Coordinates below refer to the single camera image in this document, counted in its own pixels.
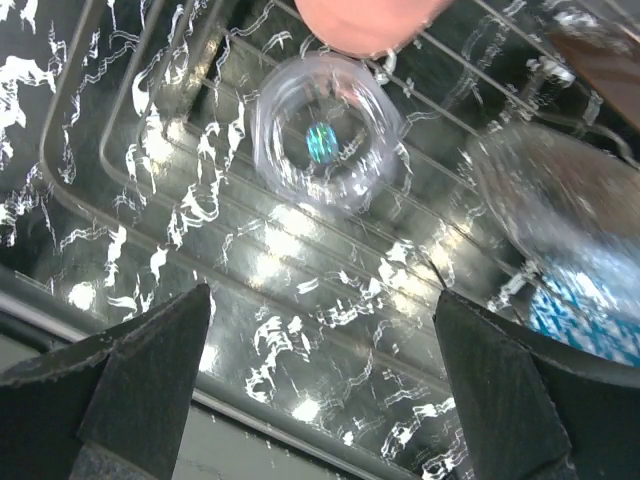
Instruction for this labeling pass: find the clear drinking glass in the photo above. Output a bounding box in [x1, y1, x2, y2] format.
[251, 52, 401, 215]

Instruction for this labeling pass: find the clear glass plate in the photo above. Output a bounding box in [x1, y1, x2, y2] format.
[467, 122, 640, 311]

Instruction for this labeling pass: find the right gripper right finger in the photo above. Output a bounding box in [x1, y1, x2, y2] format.
[433, 290, 639, 479]

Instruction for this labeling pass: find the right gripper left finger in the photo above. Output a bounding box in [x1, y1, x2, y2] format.
[1, 284, 211, 479]

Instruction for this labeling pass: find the blue triangle pattern bowl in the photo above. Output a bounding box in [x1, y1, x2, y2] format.
[525, 260, 639, 367]

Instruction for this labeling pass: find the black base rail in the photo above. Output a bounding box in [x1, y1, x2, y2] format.
[1, 288, 396, 479]

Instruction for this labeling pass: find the pink plastic cup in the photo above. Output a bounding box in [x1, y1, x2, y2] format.
[295, 0, 451, 58]

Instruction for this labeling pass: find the wire dish rack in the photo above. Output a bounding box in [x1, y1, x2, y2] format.
[35, 1, 639, 399]

